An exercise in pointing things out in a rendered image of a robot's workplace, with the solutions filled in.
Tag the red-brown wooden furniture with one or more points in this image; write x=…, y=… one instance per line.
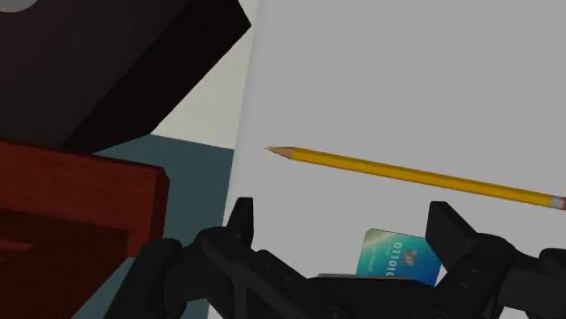
x=75, y=221

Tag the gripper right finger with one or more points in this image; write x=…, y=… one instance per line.
x=468, y=256

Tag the yellow pencil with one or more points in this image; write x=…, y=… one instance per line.
x=415, y=176

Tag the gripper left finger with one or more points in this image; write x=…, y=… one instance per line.
x=230, y=260

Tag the teal blue plastic card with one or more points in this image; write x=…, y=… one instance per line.
x=393, y=256

